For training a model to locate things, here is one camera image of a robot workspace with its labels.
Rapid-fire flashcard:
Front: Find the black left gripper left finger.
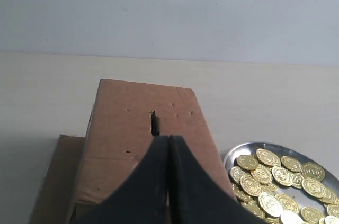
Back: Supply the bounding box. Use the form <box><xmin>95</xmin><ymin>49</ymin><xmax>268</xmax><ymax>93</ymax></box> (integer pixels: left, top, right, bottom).
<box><xmin>72</xmin><ymin>136</ymin><xmax>169</xmax><ymax>224</ymax></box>

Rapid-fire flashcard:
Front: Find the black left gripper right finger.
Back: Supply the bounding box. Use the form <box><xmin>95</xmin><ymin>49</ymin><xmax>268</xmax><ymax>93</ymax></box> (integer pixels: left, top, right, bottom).
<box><xmin>169</xmin><ymin>136</ymin><xmax>264</xmax><ymax>223</ymax></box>

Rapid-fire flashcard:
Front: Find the pile of gold coins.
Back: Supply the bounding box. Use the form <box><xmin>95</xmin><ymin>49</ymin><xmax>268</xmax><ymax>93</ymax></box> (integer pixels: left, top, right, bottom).
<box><xmin>229</xmin><ymin>148</ymin><xmax>339</xmax><ymax>224</ymax></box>

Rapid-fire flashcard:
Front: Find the brown cardboard slotted box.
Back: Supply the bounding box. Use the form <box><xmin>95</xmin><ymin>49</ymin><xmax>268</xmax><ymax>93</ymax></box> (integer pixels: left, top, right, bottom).
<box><xmin>29</xmin><ymin>79</ymin><xmax>232</xmax><ymax>223</ymax></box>

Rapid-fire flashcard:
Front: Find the round silver metal tray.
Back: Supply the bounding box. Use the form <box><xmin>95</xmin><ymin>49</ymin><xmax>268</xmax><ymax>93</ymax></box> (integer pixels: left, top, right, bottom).
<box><xmin>222</xmin><ymin>141</ymin><xmax>339</xmax><ymax>224</ymax></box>

